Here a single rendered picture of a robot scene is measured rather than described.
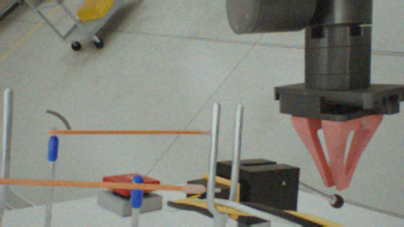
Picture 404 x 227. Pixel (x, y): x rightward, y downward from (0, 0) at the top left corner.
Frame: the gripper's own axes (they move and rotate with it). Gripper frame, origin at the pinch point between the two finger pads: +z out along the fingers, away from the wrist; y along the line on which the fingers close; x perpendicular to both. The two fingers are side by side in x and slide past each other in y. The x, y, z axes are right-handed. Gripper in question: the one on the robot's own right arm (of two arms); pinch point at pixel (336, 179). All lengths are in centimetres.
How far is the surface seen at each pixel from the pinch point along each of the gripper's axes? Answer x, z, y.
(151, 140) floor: 93, 43, -193
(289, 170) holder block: -9.4, -3.4, 2.3
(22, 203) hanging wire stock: -7, 25, -89
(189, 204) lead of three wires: -21.7, -5.0, 5.7
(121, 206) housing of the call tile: -14.6, 3.8, -17.4
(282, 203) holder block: -10.4, -1.0, 2.3
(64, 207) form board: -18.7, 4.2, -23.3
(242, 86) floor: 133, 11, -153
